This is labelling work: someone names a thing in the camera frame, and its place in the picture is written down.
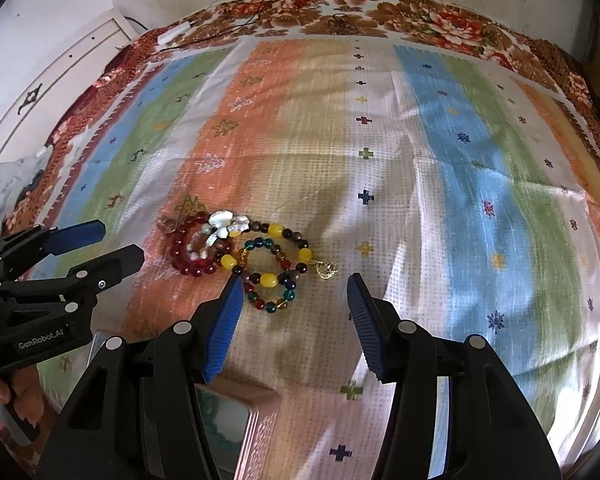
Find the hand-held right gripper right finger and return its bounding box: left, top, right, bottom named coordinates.
left=346, top=272, right=561, bottom=480

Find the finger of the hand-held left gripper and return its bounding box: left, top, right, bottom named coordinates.
left=0, top=220, right=107, bottom=281
left=0, top=244, right=146, bottom=313

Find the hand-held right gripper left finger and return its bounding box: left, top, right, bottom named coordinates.
left=37, top=276, right=245, bottom=480

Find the multicolour glass bead bracelet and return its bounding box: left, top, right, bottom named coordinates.
left=235, top=237, right=298, bottom=316

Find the red bead bracelet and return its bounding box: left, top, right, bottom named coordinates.
left=171, top=211, right=221, bottom=278

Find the gold crescent pendant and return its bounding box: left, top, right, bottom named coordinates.
left=312, top=259, right=340, bottom=281

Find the rose gold metal tin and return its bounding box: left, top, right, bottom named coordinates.
left=87, top=330, right=282, bottom=480

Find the white flower pearl bracelet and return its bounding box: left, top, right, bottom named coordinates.
left=187, top=211, right=251, bottom=261

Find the yellow and brown bead bracelet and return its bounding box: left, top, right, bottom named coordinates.
left=220, top=220, right=313, bottom=288

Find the person's left hand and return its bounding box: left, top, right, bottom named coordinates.
left=0, top=372, right=48, bottom=436

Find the grey cloth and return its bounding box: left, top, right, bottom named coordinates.
left=0, top=152, right=51, bottom=241

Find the white headboard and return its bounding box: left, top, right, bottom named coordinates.
left=0, top=7, right=141, bottom=161

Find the striped colourful blanket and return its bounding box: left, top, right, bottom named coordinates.
left=0, top=35, right=600, bottom=480

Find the white charger adapter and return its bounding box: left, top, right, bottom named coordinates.
left=157, top=22, right=193, bottom=43

